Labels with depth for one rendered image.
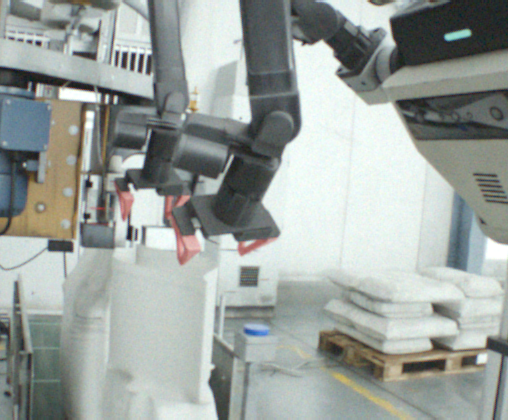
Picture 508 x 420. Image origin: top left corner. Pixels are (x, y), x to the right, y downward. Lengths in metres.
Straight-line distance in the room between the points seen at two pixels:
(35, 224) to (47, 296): 2.84
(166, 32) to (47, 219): 0.52
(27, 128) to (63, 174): 0.29
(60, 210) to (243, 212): 0.70
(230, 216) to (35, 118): 0.49
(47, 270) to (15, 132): 3.10
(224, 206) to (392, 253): 5.98
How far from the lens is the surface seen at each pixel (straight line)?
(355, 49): 1.24
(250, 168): 0.74
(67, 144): 1.41
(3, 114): 1.13
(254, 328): 1.45
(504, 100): 0.93
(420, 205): 6.89
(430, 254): 7.06
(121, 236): 1.46
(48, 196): 1.41
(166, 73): 1.13
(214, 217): 0.80
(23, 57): 1.21
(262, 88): 0.70
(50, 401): 2.22
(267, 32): 0.69
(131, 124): 1.14
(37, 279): 4.21
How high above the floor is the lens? 1.20
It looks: 3 degrees down
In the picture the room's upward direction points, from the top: 5 degrees clockwise
